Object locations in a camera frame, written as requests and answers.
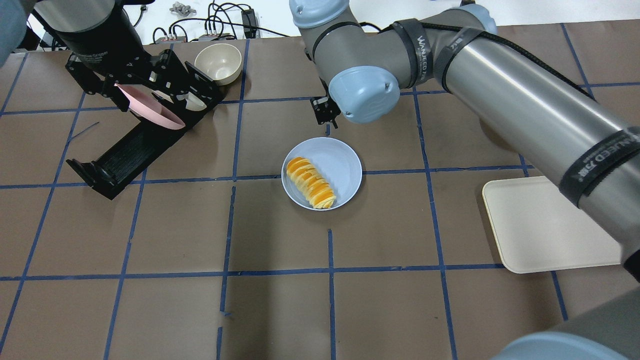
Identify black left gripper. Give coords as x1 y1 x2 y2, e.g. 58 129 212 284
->
65 48 176 112

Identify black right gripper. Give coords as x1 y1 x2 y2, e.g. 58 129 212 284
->
310 96 341 126

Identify light blue plate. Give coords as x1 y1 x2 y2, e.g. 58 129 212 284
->
281 137 362 211

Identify orange striped bread loaf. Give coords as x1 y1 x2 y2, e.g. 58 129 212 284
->
285 156 338 209

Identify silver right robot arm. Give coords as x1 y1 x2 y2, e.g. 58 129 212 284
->
289 0 640 280

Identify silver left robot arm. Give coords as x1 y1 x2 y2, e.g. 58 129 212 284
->
1 0 186 111

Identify pink plate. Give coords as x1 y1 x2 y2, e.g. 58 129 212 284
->
114 83 186 130

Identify beige bowl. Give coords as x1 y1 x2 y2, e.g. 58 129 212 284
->
194 43 243 86

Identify black dish rack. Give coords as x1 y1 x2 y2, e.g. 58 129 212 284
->
66 55 224 199

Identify cream rectangular tray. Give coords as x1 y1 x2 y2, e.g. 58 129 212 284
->
481 176 621 274

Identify grey metal bracket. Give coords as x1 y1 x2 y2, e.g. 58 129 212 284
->
169 1 197 18

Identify black cables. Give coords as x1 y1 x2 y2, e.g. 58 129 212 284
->
127 1 291 46

